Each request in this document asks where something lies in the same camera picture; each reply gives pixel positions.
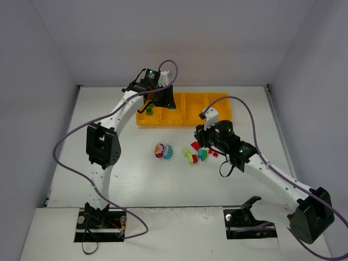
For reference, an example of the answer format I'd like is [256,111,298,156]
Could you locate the red flower lego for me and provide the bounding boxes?
[154,143,165,158]

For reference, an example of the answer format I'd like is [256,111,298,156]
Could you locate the blue flower lego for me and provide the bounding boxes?
[163,144,173,160]

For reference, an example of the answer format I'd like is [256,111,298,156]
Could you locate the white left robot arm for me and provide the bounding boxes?
[84,69,176,219]

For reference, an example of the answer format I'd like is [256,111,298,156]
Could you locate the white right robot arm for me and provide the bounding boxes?
[194,120,334,244]

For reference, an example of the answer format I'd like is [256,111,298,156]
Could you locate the yellow bin far left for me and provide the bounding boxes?
[135,97,163,127]

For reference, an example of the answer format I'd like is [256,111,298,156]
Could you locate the yellow bin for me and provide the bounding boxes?
[160,92,185,127]
[183,92,208,126]
[135,97,163,127]

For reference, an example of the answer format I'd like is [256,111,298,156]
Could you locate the green curved lego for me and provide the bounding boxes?
[201,150,208,161]

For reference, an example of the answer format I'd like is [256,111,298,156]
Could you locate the light blue lego brick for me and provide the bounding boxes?
[197,148,208,160]

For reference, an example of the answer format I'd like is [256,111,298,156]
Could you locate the red round lego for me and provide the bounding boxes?
[191,141,201,151]

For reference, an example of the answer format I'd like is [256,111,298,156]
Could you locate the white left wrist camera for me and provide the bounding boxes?
[158,70,173,87]

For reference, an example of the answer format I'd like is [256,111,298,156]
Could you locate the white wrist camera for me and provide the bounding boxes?
[199,107,219,131]
[158,70,173,87]

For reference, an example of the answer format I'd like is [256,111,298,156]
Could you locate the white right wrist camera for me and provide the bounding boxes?
[199,107,219,131]

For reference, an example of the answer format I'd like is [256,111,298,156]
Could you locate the aluminium frame rail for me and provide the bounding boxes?
[264,84,297,178]

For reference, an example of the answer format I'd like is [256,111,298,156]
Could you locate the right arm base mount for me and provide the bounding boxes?
[223,196,277,240]

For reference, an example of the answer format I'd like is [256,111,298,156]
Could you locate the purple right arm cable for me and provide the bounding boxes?
[203,95,348,260]

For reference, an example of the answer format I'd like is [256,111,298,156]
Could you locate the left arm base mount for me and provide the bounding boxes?
[74,203,127,243]

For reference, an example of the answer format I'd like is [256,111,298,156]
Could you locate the black loop cable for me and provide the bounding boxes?
[81,228,100,256]

